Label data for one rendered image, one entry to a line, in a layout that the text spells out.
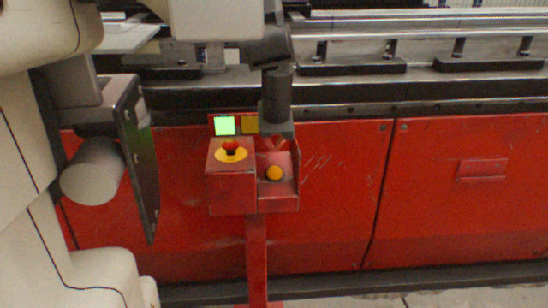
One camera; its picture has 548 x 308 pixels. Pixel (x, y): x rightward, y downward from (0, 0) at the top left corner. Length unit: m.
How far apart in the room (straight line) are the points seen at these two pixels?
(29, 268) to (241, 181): 0.47
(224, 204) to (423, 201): 0.70
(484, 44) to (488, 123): 0.23
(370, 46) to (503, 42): 0.39
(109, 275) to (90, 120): 0.15
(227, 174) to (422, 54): 0.69
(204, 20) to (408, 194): 1.04
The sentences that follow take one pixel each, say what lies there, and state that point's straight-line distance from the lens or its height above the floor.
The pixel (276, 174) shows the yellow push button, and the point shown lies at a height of 0.72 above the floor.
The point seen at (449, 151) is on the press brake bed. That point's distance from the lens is 1.15.
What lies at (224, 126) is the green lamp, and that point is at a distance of 0.82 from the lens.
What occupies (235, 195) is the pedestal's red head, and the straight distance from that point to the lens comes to 0.74.
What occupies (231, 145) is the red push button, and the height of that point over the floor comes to 0.81.
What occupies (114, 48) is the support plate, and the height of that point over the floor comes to 1.00.
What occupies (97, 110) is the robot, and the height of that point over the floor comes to 1.04.
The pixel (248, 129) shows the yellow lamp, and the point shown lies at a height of 0.80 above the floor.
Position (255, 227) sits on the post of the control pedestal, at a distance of 0.87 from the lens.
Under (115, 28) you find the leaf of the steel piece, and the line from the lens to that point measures 0.93.
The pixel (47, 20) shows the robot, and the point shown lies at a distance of 0.21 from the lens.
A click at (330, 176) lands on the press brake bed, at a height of 0.58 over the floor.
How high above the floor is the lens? 1.16
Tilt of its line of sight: 31 degrees down
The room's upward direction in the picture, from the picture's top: straight up
